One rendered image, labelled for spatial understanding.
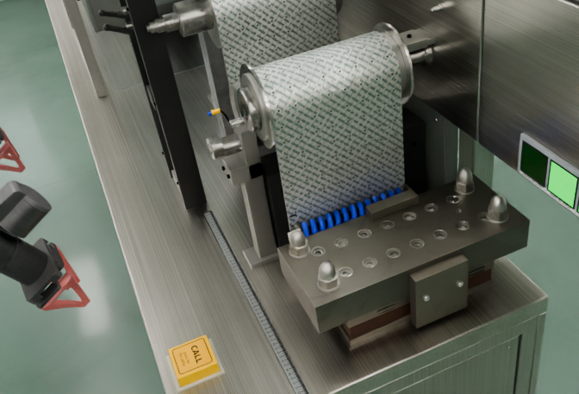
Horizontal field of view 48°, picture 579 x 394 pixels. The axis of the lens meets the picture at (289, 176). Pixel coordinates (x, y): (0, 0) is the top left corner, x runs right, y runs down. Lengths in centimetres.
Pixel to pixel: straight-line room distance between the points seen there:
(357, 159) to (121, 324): 161
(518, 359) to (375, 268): 37
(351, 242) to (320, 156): 16
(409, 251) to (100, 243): 207
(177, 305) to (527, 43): 76
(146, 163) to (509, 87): 97
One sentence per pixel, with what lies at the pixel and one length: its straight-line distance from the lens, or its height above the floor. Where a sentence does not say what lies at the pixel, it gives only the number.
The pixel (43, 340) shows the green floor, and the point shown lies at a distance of 268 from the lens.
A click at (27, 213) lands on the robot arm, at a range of 101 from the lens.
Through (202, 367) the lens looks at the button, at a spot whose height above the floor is 92.
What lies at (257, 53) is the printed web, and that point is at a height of 126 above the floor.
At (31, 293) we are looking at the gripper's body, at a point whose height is 112.
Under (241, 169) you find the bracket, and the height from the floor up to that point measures 113.
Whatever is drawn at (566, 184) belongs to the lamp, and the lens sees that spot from 99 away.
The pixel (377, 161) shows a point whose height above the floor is 110.
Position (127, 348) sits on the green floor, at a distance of 250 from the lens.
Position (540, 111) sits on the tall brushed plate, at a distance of 99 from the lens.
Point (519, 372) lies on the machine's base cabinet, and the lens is 134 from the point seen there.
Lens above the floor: 177
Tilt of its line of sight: 35 degrees down
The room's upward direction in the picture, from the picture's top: 9 degrees counter-clockwise
